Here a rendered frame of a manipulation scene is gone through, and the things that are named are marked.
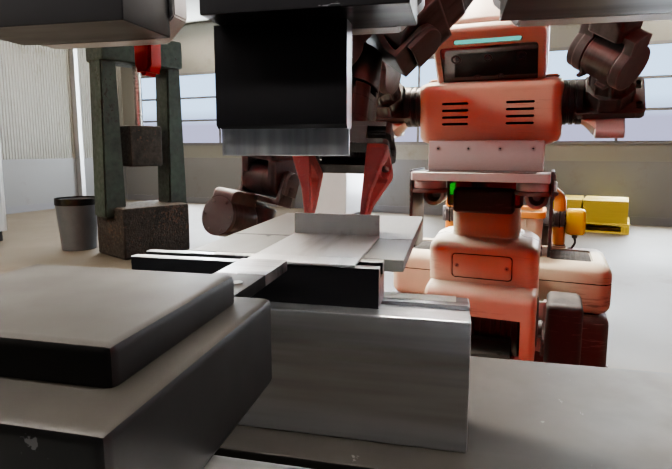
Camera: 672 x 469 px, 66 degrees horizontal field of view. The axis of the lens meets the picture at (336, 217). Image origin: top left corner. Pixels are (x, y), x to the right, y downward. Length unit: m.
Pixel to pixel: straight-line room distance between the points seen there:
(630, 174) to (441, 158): 7.43
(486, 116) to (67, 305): 0.96
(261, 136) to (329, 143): 0.05
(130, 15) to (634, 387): 0.52
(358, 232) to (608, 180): 7.97
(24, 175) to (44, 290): 10.10
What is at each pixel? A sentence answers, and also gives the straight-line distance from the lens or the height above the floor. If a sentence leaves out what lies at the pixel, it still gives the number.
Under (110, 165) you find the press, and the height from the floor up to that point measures 0.92.
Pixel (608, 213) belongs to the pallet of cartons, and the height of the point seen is 0.26.
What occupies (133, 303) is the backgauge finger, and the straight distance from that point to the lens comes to 0.19.
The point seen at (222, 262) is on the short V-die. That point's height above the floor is 1.00.
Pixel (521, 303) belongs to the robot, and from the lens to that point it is 1.08.
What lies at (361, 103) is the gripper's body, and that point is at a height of 1.13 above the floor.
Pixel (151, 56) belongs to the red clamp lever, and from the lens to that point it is 0.52.
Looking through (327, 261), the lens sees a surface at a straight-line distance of 0.39.
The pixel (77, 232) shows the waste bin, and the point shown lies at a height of 0.20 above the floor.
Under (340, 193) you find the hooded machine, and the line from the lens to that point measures 7.79.
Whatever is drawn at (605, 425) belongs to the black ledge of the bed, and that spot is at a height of 0.88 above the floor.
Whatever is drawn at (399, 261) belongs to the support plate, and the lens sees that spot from 0.40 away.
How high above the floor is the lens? 1.09
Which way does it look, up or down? 8 degrees down
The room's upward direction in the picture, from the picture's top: straight up
